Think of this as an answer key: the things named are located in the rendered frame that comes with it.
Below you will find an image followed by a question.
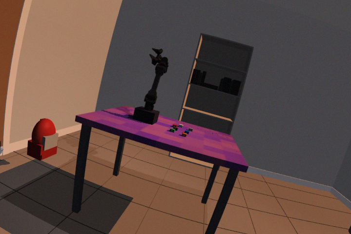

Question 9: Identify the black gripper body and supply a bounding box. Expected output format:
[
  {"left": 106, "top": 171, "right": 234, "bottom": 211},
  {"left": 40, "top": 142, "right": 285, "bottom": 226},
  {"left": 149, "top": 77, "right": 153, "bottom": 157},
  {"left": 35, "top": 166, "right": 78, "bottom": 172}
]
[{"left": 156, "top": 49, "right": 163, "bottom": 63}]

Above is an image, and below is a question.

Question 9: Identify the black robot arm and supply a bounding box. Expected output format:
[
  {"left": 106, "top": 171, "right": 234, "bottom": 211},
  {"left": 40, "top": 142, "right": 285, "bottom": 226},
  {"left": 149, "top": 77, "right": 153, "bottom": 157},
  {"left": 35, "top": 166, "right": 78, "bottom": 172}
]
[{"left": 144, "top": 57, "right": 168, "bottom": 111}]

